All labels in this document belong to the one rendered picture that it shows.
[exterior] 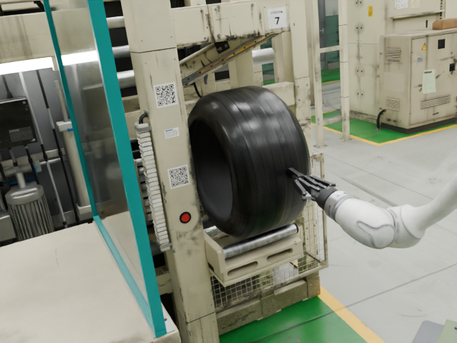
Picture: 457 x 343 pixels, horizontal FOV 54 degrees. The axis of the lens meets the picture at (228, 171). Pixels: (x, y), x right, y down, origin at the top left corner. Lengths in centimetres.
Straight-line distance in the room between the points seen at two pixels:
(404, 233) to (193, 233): 75
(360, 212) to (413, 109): 505
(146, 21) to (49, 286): 87
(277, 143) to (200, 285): 64
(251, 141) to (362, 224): 48
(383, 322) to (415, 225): 152
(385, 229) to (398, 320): 164
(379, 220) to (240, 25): 103
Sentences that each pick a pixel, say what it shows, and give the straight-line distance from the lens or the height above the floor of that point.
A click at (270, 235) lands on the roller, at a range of 176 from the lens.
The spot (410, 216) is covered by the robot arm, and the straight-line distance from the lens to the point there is 135.
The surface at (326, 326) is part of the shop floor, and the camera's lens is 277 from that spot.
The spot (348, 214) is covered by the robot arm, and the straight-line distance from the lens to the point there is 127.
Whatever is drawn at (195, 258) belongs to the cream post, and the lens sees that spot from 173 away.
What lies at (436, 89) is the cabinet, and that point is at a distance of 649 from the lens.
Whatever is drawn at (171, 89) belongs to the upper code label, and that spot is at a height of 152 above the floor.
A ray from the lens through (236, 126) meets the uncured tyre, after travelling 151.
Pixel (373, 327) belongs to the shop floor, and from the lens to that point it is 277.
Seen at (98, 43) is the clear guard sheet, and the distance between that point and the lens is 60.
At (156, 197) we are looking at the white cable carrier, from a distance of 159.
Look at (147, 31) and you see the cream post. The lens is 149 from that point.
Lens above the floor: 174
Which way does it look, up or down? 19 degrees down
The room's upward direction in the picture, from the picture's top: 7 degrees counter-clockwise
